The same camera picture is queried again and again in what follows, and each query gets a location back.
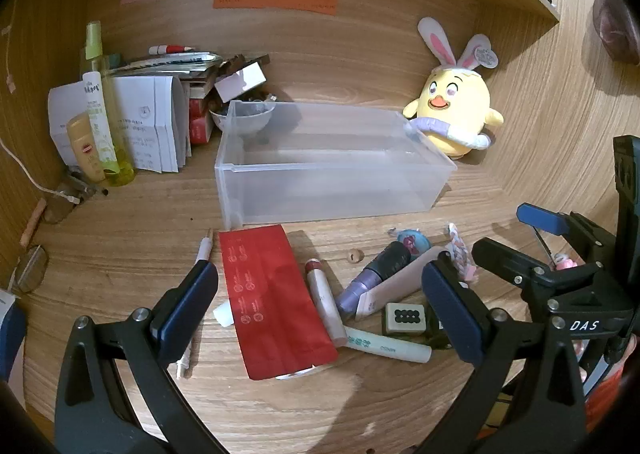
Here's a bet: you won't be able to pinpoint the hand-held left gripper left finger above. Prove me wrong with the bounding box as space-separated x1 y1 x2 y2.
54 261 231 454

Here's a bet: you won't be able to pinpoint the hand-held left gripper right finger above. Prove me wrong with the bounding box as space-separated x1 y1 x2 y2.
410 251 587 454

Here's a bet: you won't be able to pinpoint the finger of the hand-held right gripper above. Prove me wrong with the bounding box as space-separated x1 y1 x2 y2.
516 203 618 265
471 237 551 299

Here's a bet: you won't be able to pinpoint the dark green tube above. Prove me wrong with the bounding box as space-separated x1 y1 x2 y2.
427 319 456 351

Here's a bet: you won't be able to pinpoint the pink white braided bracelet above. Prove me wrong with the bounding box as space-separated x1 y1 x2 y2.
446 221 481 282

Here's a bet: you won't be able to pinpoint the mahjong tile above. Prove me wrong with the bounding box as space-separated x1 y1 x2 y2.
382 303 431 336

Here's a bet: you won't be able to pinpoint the white fountain pen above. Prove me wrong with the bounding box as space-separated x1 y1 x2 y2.
176 229 213 380

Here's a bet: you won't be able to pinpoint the white and pink tube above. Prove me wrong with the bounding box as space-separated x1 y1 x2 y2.
356 245 453 319

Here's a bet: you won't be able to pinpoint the mint green tube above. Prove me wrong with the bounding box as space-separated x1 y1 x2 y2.
344 325 432 363

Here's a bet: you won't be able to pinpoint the blue tape roll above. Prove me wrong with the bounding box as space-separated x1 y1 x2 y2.
395 229 431 255

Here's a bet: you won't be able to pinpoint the red foil packet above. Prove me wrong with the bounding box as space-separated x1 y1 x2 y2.
218 225 339 381

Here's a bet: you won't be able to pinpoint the purple cosmetic tube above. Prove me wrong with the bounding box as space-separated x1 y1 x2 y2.
335 241 412 315

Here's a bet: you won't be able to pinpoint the pink lip tint tube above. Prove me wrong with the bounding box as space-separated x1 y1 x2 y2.
305 258 348 347

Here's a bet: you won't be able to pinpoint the clear plastic storage box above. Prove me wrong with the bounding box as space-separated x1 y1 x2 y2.
214 100 458 229

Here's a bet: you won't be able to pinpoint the person's right forearm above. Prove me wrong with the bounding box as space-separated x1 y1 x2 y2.
584 365 632 435

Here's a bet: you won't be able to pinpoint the person's right hand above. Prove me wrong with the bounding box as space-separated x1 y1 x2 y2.
607 334 640 371

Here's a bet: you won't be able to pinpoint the yellow chick plush toy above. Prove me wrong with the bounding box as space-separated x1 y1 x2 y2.
402 17 505 158

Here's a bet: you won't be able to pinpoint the eyeglasses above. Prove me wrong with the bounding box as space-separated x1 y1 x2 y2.
10 173 108 295

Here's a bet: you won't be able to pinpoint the red box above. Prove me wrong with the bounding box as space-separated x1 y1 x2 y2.
187 96 216 145

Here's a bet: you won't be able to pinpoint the folded white leaflet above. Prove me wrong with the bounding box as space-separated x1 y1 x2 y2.
107 75 190 172

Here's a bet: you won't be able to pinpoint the blue and white box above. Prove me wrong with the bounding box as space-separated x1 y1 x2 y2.
0 290 27 385

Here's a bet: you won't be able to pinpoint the glass bowl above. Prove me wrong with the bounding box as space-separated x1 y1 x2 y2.
209 98 276 139

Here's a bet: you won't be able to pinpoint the beige sunscreen tube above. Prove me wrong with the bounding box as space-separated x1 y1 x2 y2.
66 115 107 183

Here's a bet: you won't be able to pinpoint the white tube with green print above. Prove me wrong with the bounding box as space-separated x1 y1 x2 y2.
81 72 121 175

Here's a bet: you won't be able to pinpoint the dark maroon round object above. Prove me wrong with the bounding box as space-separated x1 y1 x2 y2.
591 0 640 65

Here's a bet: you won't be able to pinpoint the small white cardboard box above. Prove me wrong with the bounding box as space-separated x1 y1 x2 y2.
214 54 271 102

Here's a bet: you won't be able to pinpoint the white paper box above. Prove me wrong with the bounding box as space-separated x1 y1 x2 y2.
47 82 91 167

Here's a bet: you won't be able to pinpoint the yellow-green spray bottle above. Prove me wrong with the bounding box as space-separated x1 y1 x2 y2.
80 21 137 187

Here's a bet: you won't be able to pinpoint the stack of booklets and papers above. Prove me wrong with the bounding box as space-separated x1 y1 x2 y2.
107 51 226 84

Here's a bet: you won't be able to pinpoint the white cable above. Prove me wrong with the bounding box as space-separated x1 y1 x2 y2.
0 139 81 205

